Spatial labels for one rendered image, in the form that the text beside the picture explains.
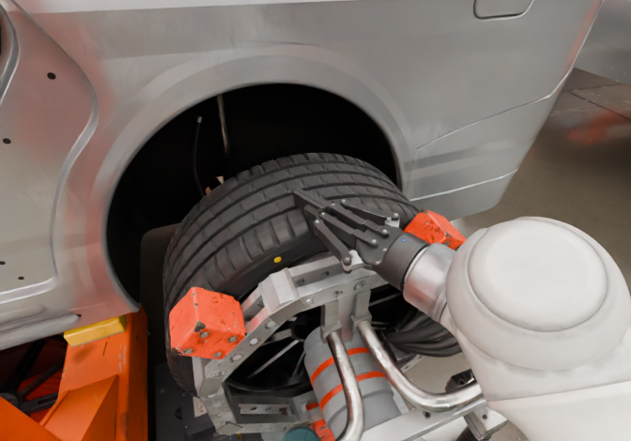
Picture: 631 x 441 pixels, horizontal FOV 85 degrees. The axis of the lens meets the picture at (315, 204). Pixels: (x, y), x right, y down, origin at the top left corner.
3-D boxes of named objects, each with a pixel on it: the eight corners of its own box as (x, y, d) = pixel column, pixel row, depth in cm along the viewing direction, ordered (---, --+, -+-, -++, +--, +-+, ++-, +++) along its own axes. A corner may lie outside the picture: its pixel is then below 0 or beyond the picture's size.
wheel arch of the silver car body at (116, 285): (355, 185, 138) (370, 25, 101) (397, 238, 115) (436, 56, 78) (132, 236, 116) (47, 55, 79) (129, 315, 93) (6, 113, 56)
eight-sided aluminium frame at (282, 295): (412, 355, 101) (463, 216, 67) (425, 376, 96) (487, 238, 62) (225, 430, 86) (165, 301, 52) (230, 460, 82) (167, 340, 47)
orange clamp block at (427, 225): (413, 249, 70) (443, 215, 66) (437, 278, 64) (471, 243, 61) (391, 242, 65) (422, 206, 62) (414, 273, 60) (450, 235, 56)
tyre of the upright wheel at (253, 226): (93, 242, 70) (239, 357, 116) (76, 345, 53) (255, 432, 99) (377, 98, 74) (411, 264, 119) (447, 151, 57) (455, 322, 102)
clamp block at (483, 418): (465, 378, 65) (473, 364, 61) (501, 430, 58) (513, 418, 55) (442, 387, 63) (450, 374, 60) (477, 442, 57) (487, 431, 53)
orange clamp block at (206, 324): (239, 296, 59) (192, 283, 53) (249, 336, 53) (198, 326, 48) (215, 322, 61) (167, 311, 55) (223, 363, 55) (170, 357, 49)
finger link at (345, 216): (384, 235, 49) (391, 231, 49) (328, 202, 55) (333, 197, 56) (383, 254, 51) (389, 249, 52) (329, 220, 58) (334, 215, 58)
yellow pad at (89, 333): (128, 293, 106) (122, 282, 103) (126, 331, 96) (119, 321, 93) (77, 306, 102) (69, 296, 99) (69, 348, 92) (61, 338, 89)
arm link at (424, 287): (467, 290, 49) (429, 268, 52) (483, 247, 43) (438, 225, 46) (433, 336, 44) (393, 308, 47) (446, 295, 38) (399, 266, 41)
